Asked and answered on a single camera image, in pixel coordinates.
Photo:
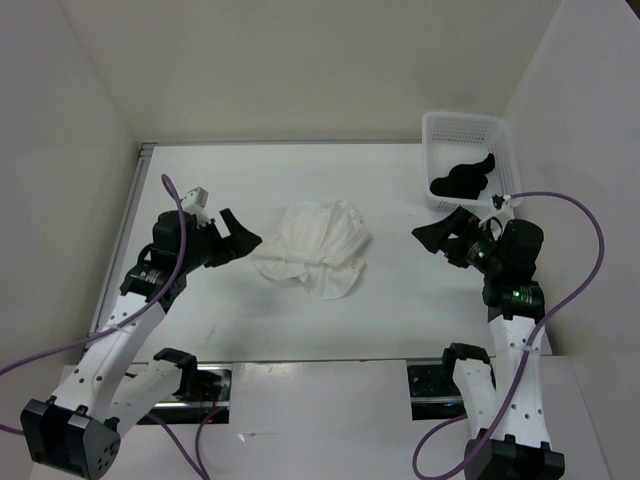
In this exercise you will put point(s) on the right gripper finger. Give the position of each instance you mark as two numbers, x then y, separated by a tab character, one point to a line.
434	236
457	257

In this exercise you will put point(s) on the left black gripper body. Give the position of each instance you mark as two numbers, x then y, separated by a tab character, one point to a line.
199	252

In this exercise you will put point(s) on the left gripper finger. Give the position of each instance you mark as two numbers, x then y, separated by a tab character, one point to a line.
240	240
222	257

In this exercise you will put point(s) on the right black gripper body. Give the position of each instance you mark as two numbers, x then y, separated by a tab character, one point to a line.
483	254

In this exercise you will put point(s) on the white skirt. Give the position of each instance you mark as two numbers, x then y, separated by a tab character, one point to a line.
318	245

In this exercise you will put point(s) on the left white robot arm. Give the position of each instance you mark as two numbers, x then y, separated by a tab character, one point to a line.
79	428

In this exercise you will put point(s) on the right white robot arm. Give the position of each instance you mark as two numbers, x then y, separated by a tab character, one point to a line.
502	393

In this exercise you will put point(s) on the black skirt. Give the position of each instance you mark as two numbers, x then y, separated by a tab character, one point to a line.
465	181

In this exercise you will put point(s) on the white plastic basket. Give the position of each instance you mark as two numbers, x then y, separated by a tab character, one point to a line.
450	139

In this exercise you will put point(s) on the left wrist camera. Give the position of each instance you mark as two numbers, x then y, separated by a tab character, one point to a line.
194	203

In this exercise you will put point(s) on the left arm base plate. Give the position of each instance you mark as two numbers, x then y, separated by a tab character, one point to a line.
211	395

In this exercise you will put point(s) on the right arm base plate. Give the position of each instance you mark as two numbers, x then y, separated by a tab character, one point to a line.
433	396

